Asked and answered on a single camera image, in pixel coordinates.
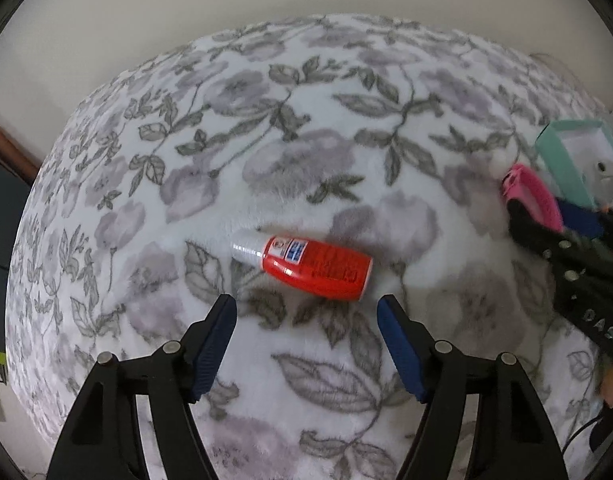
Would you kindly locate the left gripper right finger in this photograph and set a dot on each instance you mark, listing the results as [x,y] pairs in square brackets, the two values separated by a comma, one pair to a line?
[513,438]

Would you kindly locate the red white glue bottle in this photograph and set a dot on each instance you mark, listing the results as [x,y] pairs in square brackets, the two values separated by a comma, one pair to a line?
[318,268]

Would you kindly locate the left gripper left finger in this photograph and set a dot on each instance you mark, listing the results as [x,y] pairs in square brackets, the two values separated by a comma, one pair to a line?
[101,438]

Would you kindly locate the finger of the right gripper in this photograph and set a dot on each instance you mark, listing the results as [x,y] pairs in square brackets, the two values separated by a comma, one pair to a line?
[530,234]
[580,220]

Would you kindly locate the pink smart watch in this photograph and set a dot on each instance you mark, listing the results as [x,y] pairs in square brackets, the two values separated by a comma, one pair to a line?
[522,184]

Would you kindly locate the dark cabinet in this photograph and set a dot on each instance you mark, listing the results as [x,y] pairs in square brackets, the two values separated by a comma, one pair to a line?
[17,174]

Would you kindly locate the teal white shallow box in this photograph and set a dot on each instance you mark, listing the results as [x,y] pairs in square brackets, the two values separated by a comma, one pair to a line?
[568,148]

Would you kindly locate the floral fleece blanket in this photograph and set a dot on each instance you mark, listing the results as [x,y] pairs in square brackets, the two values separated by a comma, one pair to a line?
[378,135]

